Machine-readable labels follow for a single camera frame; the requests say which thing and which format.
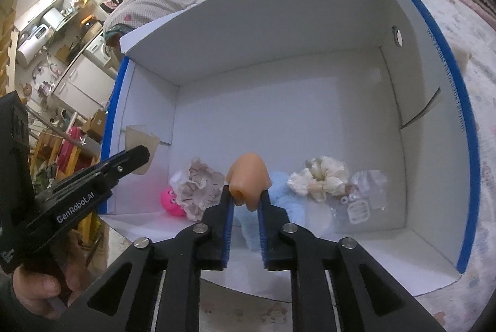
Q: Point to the light blue fluffy plush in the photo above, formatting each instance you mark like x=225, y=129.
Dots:
x=280, y=195

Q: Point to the white washing machine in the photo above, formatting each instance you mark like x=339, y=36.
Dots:
x=96, y=52

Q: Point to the beige translucent soft piece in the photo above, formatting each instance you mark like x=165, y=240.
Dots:
x=145, y=144

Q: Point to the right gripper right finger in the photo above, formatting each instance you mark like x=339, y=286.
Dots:
x=275, y=252

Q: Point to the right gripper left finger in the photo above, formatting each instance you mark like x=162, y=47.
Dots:
x=215, y=249

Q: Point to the orange foam piece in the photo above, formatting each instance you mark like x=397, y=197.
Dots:
x=247, y=179

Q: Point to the white kitchen cabinet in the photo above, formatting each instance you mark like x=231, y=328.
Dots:
x=84, y=88

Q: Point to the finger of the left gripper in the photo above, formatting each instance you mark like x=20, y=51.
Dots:
x=128, y=161

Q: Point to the beige fluffy plush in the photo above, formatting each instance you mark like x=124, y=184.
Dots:
x=462, y=57

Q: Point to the cream white scrunchie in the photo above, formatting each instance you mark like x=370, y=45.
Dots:
x=321, y=178

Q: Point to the white patterned bed blanket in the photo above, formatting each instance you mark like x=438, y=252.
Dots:
x=457, y=122

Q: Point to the white water heater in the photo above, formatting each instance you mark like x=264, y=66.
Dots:
x=33, y=44

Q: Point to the pink plush toy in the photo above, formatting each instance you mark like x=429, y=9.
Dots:
x=169, y=203

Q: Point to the beige brown scrunchie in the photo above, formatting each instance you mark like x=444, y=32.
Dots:
x=197, y=188

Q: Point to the left hand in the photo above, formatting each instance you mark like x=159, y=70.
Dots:
x=35, y=290

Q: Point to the clear bag with keychain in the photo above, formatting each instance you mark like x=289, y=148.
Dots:
x=366, y=196

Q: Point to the white blue cardboard box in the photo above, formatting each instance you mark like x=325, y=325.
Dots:
x=294, y=122

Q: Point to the cardboard box on floor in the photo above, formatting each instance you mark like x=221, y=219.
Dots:
x=94, y=127

